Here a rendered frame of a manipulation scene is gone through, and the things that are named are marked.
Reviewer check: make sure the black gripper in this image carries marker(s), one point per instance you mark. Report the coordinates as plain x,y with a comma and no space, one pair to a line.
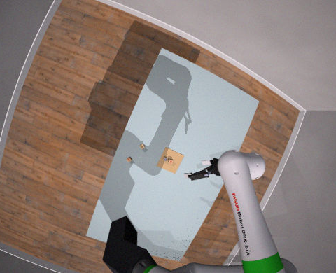
212,169

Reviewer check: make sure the tan square mat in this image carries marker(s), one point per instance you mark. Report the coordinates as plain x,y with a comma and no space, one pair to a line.
170,154

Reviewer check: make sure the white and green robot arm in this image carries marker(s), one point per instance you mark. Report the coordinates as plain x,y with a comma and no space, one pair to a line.
258,250

